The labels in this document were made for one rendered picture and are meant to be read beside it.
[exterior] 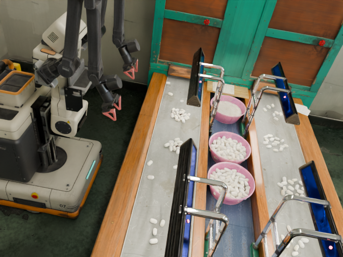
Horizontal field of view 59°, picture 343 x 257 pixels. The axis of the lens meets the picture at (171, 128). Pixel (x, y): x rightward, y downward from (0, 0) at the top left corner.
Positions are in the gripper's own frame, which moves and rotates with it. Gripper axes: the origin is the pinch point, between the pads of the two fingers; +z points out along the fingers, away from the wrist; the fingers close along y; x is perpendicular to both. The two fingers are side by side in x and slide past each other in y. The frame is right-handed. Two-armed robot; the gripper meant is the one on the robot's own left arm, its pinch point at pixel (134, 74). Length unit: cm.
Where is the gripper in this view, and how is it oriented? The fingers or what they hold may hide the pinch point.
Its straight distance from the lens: 199.4
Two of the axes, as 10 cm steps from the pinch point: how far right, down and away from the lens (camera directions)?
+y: 1.3, -6.3, 7.7
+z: 3.2, 7.6, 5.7
